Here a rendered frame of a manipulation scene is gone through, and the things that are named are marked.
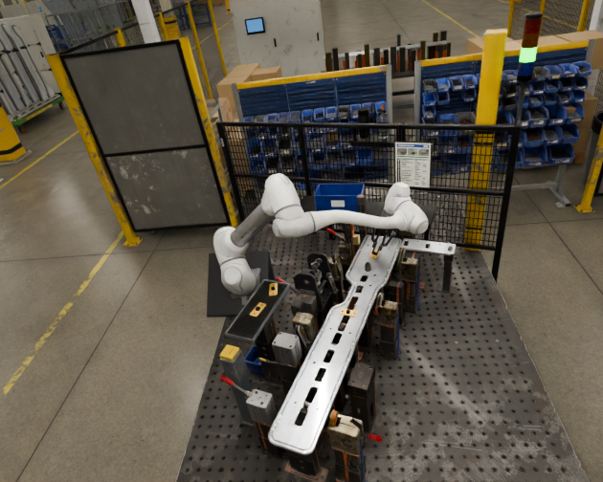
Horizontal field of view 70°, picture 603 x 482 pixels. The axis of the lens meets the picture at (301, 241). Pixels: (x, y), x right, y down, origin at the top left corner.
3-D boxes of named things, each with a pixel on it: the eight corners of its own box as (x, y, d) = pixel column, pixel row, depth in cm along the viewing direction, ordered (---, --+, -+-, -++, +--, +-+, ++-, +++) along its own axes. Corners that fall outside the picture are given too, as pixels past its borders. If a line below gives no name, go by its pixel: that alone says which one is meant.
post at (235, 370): (255, 427, 195) (233, 363, 170) (240, 423, 198) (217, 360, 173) (262, 413, 201) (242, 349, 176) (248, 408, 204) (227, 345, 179)
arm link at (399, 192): (378, 205, 222) (391, 219, 213) (388, 179, 212) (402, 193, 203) (395, 203, 226) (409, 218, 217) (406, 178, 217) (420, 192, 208)
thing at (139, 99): (245, 230, 471) (196, 32, 359) (243, 238, 459) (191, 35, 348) (131, 239, 489) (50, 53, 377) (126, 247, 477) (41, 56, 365)
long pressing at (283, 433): (318, 460, 149) (318, 458, 148) (261, 441, 158) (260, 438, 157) (403, 239, 250) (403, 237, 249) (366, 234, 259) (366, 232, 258)
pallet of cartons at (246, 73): (283, 151, 645) (271, 79, 587) (233, 155, 659) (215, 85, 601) (294, 123, 743) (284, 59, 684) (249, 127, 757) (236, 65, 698)
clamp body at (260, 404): (281, 464, 180) (265, 412, 159) (257, 455, 184) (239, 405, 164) (290, 443, 187) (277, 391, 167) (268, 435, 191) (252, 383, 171)
